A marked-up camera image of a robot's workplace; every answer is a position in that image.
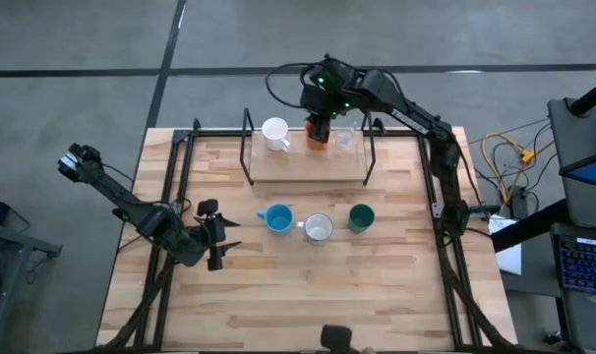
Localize grey metal stand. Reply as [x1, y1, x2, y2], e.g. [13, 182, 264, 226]
[0, 194, 63, 354]

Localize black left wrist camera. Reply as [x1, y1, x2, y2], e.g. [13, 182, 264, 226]
[196, 198, 219, 217]

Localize orange ceramic mug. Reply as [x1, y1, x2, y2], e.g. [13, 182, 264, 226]
[305, 120, 331, 151]

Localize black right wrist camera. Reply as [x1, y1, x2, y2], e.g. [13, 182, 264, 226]
[300, 86, 324, 115]

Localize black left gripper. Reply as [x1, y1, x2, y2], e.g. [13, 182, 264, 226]
[199, 214, 244, 272]

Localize navy white floral mug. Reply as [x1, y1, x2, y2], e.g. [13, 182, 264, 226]
[296, 211, 335, 246]

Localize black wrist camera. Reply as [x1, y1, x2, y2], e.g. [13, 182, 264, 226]
[196, 198, 219, 217]
[300, 86, 324, 115]

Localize dark green cup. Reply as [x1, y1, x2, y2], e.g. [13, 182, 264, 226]
[347, 204, 377, 234]

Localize plain white mug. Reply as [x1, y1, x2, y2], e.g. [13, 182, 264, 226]
[261, 116, 292, 152]

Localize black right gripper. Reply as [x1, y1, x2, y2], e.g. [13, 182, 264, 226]
[310, 94, 341, 143]

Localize white paper sheet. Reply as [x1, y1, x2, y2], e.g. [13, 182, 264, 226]
[487, 215, 523, 275]

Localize black power adapter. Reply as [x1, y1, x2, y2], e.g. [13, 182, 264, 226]
[511, 186, 528, 218]

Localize clear glass mug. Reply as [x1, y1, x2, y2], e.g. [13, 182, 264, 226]
[333, 126, 357, 152]

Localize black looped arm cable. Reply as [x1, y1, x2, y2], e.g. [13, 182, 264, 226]
[265, 61, 328, 109]

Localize laptop with lit keyboard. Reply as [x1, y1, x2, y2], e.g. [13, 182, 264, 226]
[558, 235, 596, 296]

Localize light blue mug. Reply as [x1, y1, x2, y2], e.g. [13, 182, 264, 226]
[256, 203, 295, 236]

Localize yellow cable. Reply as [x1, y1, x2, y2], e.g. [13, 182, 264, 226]
[482, 132, 558, 206]

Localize black table frame rails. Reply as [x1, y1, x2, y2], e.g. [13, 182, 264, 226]
[100, 117, 520, 353]

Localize grey equipment cart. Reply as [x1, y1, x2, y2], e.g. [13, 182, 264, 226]
[547, 96, 596, 232]

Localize black table-level camera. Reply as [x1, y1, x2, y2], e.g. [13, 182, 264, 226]
[320, 324, 353, 354]

